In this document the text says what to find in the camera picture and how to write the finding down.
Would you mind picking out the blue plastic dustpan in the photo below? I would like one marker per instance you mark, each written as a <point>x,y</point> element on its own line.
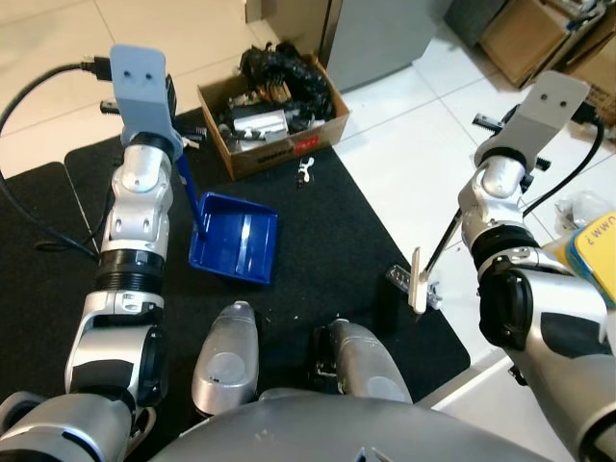
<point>236,241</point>

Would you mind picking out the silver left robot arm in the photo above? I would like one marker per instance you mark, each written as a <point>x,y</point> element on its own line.
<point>135,221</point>

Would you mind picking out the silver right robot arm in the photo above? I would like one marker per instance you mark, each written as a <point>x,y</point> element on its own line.
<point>553,327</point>

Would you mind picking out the black floor mat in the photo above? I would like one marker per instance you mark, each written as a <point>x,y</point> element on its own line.
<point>327,241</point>

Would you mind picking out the silver metal part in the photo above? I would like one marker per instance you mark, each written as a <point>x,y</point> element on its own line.
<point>260,123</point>

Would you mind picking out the large brown cardboard box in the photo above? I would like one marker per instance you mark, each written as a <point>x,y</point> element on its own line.
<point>529,38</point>

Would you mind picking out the open cardboard box with clutter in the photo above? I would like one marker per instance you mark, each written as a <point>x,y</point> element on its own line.
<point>279,156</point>

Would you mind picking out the clear plastic wrapper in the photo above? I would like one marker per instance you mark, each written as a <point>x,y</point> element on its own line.
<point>577,210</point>

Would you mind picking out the grey metal cabinet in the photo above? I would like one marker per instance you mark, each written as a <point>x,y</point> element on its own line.
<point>385,38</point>

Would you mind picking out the small white plastic piece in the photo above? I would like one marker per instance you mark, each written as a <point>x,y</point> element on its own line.
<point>306,171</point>

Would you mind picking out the yellow trash bin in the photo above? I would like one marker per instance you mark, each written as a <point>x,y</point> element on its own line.
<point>587,255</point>

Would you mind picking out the silver robot left leg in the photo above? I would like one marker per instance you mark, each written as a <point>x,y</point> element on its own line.
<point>226,361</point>

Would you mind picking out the silver robot leg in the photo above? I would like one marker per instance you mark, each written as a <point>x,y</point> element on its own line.
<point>366,366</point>
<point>226,361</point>

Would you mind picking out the silver robot right leg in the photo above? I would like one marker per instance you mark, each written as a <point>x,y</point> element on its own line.
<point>366,366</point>

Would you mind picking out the grey robot torso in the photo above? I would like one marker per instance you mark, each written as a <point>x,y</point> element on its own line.
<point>346,433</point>

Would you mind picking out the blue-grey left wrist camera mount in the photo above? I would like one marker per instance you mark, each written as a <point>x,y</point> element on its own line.
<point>140,87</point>

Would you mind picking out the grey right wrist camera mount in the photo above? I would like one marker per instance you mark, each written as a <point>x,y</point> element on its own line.
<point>544,111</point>

